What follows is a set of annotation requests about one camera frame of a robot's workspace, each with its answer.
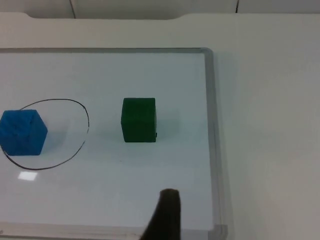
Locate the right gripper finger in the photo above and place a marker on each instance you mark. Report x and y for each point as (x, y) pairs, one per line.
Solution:
(166, 217)

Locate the blue cube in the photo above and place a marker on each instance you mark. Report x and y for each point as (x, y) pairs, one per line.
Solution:
(22, 133)

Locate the grey-framed whiteboard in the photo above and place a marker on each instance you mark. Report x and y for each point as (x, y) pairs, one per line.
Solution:
(125, 187)

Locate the green cube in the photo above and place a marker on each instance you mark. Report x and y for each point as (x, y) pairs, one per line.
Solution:
(138, 120)

